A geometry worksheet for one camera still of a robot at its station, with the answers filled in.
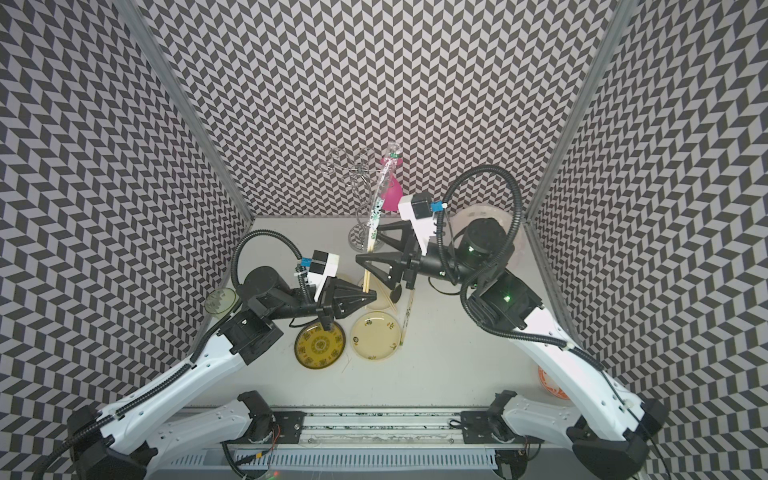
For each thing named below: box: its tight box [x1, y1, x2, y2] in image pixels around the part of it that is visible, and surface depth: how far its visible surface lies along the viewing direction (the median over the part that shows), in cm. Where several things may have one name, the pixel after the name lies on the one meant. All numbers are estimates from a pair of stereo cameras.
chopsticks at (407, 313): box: [400, 288, 415, 346], surface depth 95 cm
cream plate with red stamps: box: [350, 311, 401, 361], surface depth 89 cm
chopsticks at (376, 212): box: [363, 145, 401, 293], surface depth 46 cm
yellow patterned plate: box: [294, 321, 346, 370], surface depth 87 cm
